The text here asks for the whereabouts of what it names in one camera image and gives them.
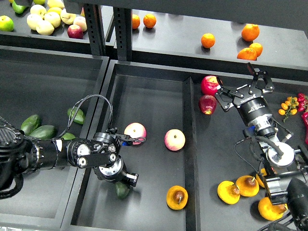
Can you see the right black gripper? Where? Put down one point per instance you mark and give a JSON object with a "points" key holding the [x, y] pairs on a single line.
{"points": [[253, 106]]}

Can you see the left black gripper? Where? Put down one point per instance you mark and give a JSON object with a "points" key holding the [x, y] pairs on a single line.
{"points": [[116, 172]]}

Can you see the dark green avocado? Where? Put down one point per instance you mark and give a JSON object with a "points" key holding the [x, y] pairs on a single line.
{"points": [[122, 190]]}

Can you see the yellow pear with brown stem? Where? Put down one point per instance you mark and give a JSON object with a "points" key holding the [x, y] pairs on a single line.
{"points": [[177, 197]]}

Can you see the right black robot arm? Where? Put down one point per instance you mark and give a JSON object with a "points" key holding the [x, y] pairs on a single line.
{"points": [[286, 169]]}

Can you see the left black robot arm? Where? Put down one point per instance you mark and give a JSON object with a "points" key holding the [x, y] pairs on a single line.
{"points": [[21, 154]]}

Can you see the green avocado right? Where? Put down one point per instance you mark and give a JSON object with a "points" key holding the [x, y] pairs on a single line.
{"points": [[68, 136]]}

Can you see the green avocado at tray edge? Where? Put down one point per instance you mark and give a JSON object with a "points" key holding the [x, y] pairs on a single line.
{"points": [[80, 116]]}

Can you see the dark avocado upper left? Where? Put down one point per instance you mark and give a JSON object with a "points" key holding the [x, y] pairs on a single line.
{"points": [[30, 124]]}

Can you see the yellow pear middle of group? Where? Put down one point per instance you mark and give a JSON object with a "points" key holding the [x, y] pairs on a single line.
{"points": [[248, 186]]}

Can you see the yellow pear of group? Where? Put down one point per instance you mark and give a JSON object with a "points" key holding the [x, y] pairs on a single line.
{"points": [[248, 186], [228, 192]]}

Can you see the yellow pear left of group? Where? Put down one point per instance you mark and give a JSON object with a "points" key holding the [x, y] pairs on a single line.
{"points": [[228, 192]]}

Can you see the pale yellow pear front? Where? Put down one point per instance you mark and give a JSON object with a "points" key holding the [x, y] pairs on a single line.
{"points": [[44, 28]]}

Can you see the pale yellow pear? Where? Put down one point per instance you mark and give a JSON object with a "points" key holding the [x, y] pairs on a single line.
{"points": [[44, 28], [53, 18], [33, 20], [38, 10], [67, 18]]}

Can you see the pale yellow pear right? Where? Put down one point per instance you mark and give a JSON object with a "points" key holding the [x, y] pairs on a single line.
{"points": [[67, 18]]}

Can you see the pale yellow pear centre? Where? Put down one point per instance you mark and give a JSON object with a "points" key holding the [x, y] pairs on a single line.
{"points": [[53, 18]]}

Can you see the pale yellow pear left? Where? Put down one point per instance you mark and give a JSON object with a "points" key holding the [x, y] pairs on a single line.
{"points": [[33, 20]]}

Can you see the pale yellow pear back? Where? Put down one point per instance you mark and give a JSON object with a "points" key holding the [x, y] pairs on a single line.
{"points": [[38, 10]]}

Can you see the orange front right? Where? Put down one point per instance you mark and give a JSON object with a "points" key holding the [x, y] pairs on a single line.
{"points": [[247, 54]]}

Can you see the bright red apple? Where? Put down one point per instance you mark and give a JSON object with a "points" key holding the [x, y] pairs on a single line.
{"points": [[209, 85]]}

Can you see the dark red apple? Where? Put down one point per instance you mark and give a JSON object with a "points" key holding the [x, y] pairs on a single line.
{"points": [[207, 104]]}

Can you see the small orange right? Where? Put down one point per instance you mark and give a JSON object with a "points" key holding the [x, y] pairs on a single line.
{"points": [[257, 47]]}

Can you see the pink apple left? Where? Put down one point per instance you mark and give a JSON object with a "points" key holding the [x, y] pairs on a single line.
{"points": [[135, 130]]}

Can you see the pink apple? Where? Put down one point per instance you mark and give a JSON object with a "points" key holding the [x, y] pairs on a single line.
{"points": [[135, 130], [174, 139]]}

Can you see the orange cherry tomato bunch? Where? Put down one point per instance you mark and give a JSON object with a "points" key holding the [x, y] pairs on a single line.
{"points": [[288, 108]]}

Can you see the large orange top right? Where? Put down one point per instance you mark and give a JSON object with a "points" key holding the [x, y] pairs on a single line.
{"points": [[250, 32]]}

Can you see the orange centre of shelf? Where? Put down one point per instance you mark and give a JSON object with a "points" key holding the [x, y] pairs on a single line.
{"points": [[208, 40]]}

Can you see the red chili peppers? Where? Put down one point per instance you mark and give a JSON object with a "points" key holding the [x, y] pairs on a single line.
{"points": [[303, 107]]}

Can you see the pink apple right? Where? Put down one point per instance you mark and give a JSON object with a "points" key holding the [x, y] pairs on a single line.
{"points": [[174, 139]]}

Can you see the black tray divider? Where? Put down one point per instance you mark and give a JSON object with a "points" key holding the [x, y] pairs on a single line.
{"points": [[192, 209]]}

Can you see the red apple on shelf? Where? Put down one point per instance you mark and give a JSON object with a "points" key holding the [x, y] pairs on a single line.
{"points": [[75, 32]]}

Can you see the pink peach on shelf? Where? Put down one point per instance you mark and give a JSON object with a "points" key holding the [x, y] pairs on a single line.
{"points": [[80, 21]]}

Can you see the yellow lemon on shelf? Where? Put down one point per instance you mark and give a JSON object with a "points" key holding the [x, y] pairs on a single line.
{"points": [[57, 10]]}

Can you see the green apple on shelf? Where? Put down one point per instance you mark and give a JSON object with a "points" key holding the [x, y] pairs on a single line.
{"points": [[6, 23]]}

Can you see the green fruit top shelf corner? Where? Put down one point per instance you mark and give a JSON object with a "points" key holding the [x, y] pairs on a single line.
{"points": [[18, 9]]}

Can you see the orange half hidden by post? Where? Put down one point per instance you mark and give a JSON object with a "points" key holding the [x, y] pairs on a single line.
{"points": [[135, 21]]}

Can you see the black perforated shelf post right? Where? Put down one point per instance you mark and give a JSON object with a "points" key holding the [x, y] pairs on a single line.
{"points": [[123, 32]]}

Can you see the black perforated shelf post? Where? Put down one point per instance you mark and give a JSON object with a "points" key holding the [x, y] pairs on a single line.
{"points": [[95, 30], [123, 32]]}

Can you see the black perforated shelf post left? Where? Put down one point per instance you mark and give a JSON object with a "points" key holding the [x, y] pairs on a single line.
{"points": [[95, 30]]}

